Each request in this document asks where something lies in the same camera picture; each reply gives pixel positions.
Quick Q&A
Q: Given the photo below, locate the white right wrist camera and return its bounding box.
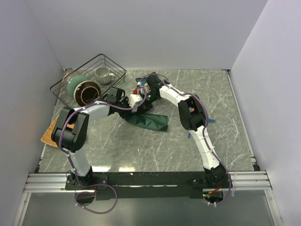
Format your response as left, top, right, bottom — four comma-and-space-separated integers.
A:
137, 81, 151, 94

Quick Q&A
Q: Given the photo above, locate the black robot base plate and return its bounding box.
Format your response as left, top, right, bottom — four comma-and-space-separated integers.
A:
65, 171, 232, 201

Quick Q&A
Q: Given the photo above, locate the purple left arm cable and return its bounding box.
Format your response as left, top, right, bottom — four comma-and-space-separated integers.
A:
58, 87, 148, 215

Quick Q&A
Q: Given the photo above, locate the green ceramic bowl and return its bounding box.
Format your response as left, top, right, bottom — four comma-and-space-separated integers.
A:
67, 75, 88, 97

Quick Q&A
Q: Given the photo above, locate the dark brown ceramic bowl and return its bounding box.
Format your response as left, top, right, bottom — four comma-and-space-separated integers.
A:
73, 81, 101, 106

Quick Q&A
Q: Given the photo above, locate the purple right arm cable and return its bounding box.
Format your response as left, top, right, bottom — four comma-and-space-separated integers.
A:
138, 74, 234, 209

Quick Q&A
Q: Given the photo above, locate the black wire dish rack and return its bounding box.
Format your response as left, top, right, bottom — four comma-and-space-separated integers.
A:
50, 54, 126, 108

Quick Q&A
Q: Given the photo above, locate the aluminium frame rail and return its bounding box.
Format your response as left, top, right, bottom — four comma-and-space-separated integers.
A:
230, 171, 272, 190

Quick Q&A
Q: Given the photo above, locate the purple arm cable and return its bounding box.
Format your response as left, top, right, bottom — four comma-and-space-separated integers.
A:
138, 74, 234, 209
58, 87, 148, 215

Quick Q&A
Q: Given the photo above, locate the blue star-shaped ceramic dish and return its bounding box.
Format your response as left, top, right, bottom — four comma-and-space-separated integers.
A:
135, 76, 149, 86

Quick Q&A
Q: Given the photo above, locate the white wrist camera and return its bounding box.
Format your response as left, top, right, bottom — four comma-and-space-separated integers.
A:
128, 89, 143, 108
137, 81, 151, 94

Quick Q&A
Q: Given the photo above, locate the clear glass jar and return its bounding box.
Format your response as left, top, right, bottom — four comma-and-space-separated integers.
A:
61, 69, 75, 92

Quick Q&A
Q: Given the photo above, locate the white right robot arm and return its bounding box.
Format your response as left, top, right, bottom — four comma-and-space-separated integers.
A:
136, 73, 223, 170

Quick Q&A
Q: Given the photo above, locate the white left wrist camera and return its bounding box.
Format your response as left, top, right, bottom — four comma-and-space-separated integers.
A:
128, 89, 143, 108

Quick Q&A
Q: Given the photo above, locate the striped grey ceramic mug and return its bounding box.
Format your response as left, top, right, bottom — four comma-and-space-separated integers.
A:
95, 67, 115, 85

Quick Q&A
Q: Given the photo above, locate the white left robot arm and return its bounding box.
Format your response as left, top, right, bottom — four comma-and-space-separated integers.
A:
51, 87, 132, 189

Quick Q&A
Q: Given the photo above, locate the orange woven fan-shaped mat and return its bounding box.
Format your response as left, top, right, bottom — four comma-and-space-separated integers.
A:
40, 116, 76, 148

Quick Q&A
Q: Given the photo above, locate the dark green cloth napkin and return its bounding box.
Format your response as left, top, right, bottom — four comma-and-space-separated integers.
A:
125, 113, 168, 132

